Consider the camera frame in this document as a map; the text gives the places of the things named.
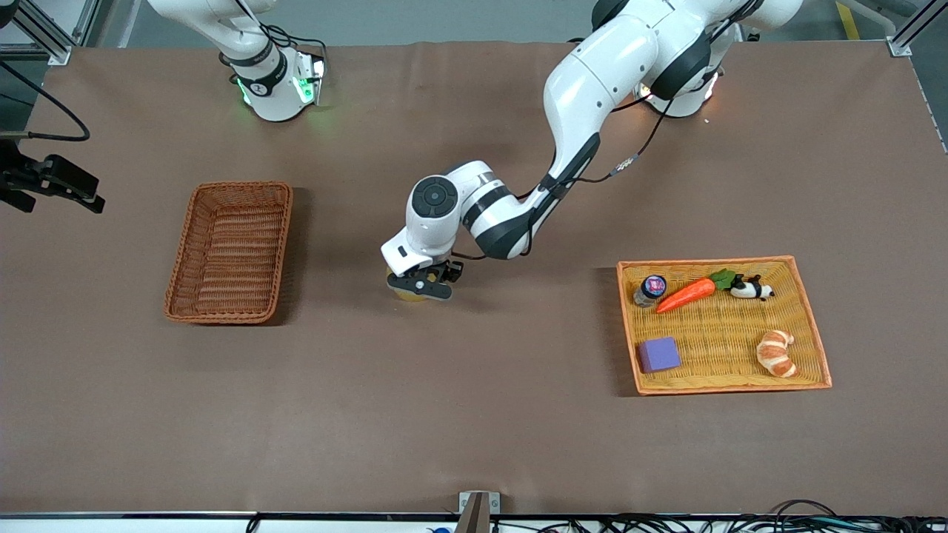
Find toy carrot with green leaves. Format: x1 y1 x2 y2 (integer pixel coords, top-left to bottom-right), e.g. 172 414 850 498
655 269 738 315

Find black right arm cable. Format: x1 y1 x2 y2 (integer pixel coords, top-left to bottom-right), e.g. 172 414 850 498
0 61 92 143

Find small jar with dark lid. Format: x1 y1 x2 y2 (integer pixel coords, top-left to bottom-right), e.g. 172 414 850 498
632 275 668 308

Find yellow wicker basket orange rim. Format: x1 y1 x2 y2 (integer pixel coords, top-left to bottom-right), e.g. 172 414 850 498
615 255 833 397

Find metal bracket with post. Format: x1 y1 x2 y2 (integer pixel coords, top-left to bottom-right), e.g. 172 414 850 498
458 491 501 533

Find purple foam cube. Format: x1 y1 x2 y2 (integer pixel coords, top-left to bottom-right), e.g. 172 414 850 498
638 336 682 374

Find toy panda figure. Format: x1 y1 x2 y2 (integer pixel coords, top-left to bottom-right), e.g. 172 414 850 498
730 275 775 301

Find aluminium frame profile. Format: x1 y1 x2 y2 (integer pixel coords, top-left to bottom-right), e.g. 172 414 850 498
13 0 73 66
887 0 948 58

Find white table edge rail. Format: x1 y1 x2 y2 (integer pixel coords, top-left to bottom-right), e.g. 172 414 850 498
0 513 948 533

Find tangled black cables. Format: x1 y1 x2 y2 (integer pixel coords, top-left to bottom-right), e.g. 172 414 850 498
489 500 948 533

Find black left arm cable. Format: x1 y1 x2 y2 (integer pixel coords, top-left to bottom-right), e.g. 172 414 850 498
448 0 764 261

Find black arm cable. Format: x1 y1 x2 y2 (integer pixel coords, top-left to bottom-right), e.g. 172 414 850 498
448 0 764 261
0 61 92 143

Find brown wicker basket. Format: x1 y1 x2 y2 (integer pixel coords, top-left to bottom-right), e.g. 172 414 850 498
163 181 294 326

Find toy croissant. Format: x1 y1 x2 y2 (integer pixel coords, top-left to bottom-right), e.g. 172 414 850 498
755 329 801 379

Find brown table cover cloth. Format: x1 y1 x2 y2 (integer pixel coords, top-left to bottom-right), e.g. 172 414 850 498
0 41 948 517

